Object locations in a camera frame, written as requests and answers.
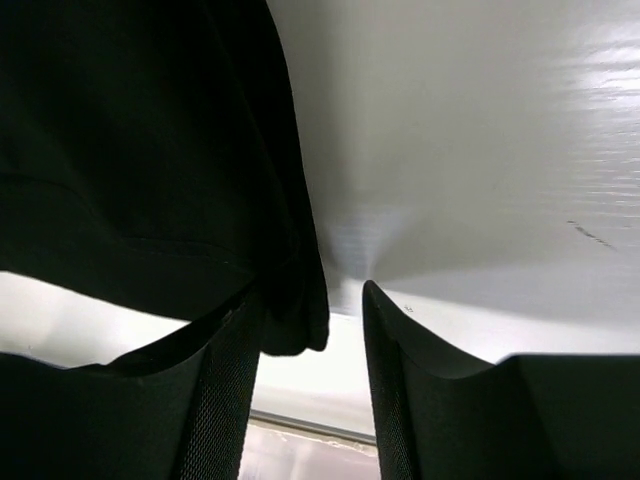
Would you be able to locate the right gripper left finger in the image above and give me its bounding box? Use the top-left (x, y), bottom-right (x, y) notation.
top-left (1, 294), bottom-right (263, 479)

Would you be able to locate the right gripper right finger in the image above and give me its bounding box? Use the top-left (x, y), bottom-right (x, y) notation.
top-left (362, 282), bottom-right (639, 479)

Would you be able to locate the black skirt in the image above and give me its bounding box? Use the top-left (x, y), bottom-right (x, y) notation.
top-left (1, 1), bottom-right (329, 355)

